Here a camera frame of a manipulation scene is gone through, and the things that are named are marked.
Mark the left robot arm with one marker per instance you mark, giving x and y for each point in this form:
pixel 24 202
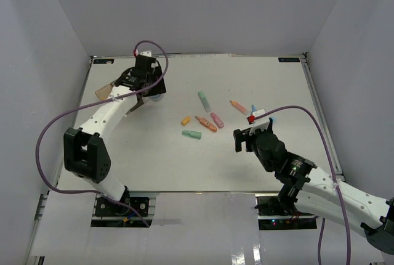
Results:
pixel 84 149

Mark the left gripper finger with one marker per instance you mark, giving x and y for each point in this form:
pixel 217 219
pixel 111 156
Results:
pixel 140 100
pixel 160 88

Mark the orange highlighter cap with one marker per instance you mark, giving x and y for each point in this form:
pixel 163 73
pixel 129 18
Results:
pixel 185 120

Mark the orange transparent tray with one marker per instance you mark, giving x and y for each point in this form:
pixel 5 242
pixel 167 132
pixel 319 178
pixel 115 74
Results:
pixel 104 92

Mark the orange transparent highlighter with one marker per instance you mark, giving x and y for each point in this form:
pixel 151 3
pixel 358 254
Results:
pixel 206 124

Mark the pink transparent highlighter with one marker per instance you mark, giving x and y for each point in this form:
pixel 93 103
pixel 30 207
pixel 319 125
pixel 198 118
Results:
pixel 219 123

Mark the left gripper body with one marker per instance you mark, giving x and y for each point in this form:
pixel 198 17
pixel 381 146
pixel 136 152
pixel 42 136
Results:
pixel 149 80

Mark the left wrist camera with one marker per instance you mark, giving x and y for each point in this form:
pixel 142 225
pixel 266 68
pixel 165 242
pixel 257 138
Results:
pixel 143 53

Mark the green transparent highlighter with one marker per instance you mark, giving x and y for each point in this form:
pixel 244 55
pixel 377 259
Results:
pixel 192 134

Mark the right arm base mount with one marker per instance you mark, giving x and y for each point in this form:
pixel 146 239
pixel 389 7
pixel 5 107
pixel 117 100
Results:
pixel 267 204

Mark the green capped highlighter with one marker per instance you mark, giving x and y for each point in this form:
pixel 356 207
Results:
pixel 204 101

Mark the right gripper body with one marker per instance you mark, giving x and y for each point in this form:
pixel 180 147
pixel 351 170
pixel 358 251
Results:
pixel 269 168

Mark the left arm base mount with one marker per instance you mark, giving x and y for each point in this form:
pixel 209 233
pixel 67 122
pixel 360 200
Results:
pixel 132 207

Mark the yellow orange highlighter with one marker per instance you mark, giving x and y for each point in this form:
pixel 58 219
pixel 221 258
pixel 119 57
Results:
pixel 239 107

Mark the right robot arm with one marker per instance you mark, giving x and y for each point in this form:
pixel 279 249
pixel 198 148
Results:
pixel 307 188

